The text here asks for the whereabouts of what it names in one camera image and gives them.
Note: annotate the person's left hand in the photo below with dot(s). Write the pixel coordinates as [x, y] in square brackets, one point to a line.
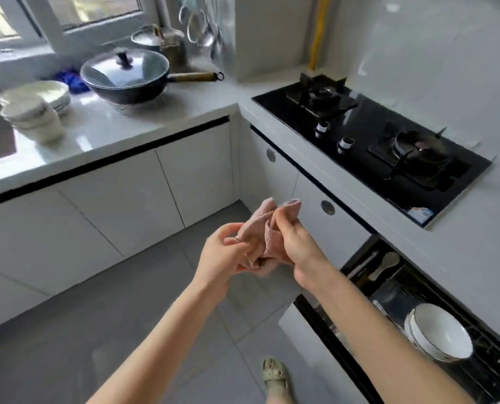
[218, 258]

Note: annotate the person's right hand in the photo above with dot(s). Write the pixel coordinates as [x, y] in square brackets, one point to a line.
[298, 248]

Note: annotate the person's right thumb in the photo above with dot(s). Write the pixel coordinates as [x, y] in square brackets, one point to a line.
[284, 225]

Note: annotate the person's left thumb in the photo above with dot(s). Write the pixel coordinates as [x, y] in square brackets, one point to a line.
[231, 231]

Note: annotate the pink dish cloth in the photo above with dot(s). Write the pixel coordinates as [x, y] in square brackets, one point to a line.
[263, 231]

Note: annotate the person's right forearm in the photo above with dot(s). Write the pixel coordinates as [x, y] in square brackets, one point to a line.
[376, 344]

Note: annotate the person's left forearm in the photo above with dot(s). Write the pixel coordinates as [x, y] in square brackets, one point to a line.
[157, 344]

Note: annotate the white cabinet door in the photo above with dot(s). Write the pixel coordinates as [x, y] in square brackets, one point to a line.
[123, 206]
[330, 225]
[267, 172]
[197, 172]

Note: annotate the black and silver hob knob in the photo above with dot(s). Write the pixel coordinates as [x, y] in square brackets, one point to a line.
[345, 145]
[322, 129]

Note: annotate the white spoon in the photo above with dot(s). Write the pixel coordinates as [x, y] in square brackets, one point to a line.
[384, 265]

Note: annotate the black glass gas hob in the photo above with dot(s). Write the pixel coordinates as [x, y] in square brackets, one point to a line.
[372, 142]

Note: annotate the black burner grate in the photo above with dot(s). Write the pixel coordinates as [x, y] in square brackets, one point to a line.
[418, 157]
[321, 94]

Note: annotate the person's beige sandal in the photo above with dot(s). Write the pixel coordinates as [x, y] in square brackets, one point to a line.
[277, 374]

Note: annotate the open pull-out dish drawer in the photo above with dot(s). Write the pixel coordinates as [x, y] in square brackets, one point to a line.
[401, 323]

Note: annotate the white bowl with gold rim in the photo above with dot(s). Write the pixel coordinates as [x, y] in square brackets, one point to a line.
[439, 332]

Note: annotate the glass wok lid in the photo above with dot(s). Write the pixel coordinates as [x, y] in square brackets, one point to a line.
[123, 69]

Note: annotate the yellow gas pipe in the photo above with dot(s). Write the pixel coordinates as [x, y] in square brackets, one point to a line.
[318, 31]

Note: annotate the steel pot with lid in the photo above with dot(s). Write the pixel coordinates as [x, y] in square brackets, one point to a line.
[161, 41]

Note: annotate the hanging steel utensils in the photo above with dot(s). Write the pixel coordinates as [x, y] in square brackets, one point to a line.
[203, 27]

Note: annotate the blue cloth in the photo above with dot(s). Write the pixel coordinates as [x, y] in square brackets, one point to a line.
[70, 79]

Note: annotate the stack of white bowls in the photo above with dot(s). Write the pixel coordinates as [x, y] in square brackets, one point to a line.
[33, 117]

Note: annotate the stack of white plates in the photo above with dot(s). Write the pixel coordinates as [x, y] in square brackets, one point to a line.
[48, 94]

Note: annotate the white window frame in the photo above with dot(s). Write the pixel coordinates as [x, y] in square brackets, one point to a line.
[65, 20]

